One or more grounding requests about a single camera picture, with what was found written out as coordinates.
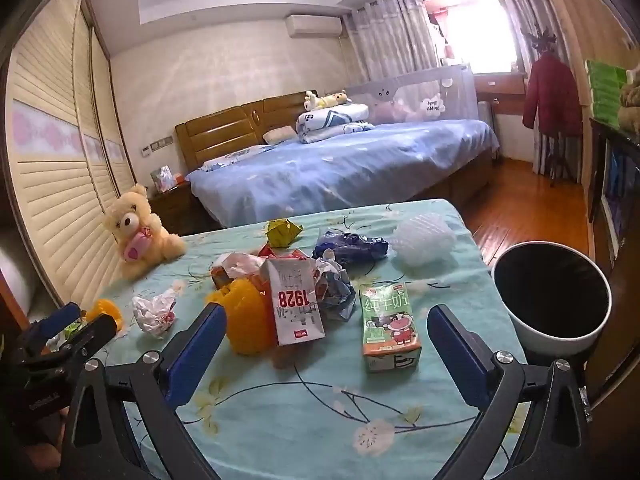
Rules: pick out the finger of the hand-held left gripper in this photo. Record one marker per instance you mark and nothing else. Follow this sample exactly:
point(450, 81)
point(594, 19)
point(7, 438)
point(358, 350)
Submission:
point(95, 332)
point(55, 320)

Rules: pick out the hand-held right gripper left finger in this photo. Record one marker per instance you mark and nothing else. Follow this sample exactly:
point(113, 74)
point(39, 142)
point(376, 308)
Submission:
point(192, 355)

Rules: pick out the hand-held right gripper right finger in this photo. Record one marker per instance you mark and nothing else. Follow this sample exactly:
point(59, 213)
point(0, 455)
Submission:
point(452, 355)

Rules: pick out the white paper wrapper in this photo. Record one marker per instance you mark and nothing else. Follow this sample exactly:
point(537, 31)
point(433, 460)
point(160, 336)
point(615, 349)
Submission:
point(152, 312)

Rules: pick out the green milk carton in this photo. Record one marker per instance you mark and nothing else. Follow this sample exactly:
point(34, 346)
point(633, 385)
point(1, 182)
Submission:
point(387, 325)

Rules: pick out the white waste bin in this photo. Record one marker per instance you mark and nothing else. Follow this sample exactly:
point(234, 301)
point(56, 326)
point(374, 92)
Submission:
point(550, 345)

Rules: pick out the orange clear snack bag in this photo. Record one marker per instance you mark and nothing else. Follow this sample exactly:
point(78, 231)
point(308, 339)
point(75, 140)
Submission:
point(235, 266)

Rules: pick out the white milk carton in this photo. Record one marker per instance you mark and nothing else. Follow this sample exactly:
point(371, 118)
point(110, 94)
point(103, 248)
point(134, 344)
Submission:
point(295, 305)

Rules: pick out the white foam fruit net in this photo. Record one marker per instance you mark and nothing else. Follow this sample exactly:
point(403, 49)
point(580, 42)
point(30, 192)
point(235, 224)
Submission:
point(422, 240)

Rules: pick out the blue silver wrapper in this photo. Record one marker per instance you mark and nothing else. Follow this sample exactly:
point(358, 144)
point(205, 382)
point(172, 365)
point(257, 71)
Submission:
point(337, 292)

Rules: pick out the blue snack wrapper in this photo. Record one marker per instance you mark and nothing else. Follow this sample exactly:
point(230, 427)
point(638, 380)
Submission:
point(350, 247)

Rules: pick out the yellow-green wrapper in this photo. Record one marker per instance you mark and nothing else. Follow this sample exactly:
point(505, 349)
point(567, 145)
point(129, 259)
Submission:
point(282, 232)

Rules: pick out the small yellow foam net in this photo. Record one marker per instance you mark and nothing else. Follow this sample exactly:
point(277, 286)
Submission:
point(107, 310)

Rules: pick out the cream teddy bear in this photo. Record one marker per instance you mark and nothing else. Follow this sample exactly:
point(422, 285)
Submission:
point(135, 220)

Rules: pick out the teal floral tablecloth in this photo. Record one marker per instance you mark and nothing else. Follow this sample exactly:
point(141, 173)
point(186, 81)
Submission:
point(310, 410)

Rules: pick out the wooden nightstand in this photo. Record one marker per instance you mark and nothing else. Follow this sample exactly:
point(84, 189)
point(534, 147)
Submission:
point(175, 210)

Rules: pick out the cream louvred wardrobe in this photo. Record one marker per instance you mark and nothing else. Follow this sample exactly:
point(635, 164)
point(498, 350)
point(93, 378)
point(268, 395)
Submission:
point(50, 160)

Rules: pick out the white blue cartoon pillow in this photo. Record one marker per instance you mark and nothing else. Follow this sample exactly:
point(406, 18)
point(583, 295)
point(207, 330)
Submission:
point(235, 157)

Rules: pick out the blue floral bed sheet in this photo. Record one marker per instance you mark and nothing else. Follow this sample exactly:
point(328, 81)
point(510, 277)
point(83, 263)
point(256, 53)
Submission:
point(350, 170)

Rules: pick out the wooden bed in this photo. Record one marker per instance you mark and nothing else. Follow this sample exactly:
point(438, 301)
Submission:
point(225, 130)

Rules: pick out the television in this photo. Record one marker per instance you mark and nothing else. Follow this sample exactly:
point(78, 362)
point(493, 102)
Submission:
point(617, 190)

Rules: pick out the small cream pillow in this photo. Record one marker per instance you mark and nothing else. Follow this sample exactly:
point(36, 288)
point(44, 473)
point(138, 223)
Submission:
point(279, 135)

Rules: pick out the black cabinet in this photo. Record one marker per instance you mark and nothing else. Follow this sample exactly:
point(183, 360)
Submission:
point(597, 160)

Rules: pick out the white radiator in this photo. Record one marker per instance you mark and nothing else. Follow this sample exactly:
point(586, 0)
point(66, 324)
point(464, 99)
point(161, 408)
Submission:
point(486, 112)

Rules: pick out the pink plush toy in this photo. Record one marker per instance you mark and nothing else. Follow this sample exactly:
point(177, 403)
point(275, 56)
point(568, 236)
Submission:
point(395, 110)

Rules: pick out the grey mesh bed guard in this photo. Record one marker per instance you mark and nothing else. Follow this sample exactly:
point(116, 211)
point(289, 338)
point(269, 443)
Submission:
point(400, 95)

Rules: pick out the folded white blue blanket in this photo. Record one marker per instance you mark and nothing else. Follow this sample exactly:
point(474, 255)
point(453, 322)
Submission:
point(325, 120)

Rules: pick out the wooden window desk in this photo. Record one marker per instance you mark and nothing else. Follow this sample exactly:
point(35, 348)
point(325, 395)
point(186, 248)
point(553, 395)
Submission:
point(500, 87)

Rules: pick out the dark red jacket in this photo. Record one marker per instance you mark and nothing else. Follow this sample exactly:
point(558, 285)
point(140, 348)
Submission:
point(550, 95)

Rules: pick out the yellow plush dog toy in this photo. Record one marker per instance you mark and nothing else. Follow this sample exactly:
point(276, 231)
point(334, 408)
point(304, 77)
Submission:
point(327, 101)

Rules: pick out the stack of green packets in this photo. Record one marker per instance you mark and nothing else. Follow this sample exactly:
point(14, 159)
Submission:
point(605, 90)

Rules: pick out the brown plush toy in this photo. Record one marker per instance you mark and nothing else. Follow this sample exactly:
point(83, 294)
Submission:
point(630, 105)

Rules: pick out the wooden coat rack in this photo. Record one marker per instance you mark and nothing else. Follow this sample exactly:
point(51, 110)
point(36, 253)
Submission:
point(540, 40)

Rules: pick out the window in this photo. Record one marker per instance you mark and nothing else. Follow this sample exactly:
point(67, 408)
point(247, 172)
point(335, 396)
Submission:
point(480, 25)

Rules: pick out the white air conditioner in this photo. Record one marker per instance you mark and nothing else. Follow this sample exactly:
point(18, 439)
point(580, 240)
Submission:
point(312, 25)

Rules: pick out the tall wooden cabinet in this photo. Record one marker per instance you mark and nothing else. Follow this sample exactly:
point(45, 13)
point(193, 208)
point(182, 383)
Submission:
point(580, 10)

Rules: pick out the wall switch panel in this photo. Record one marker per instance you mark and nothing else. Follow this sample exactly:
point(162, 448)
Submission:
point(160, 143)

